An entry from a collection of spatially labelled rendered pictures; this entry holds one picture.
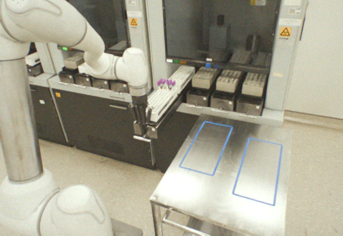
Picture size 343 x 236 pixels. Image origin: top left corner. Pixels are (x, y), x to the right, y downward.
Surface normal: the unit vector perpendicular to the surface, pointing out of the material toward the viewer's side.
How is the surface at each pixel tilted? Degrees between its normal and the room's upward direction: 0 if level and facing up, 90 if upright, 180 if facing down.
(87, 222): 70
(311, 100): 90
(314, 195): 0
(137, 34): 90
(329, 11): 90
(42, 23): 113
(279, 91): 90
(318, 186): 0
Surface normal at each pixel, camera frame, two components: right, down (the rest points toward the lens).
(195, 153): -0.04, -0.85
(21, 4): -0.14, -0.12
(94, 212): 0.81, -0.13
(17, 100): 0.71, 0.25
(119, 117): -0.39, 0.51
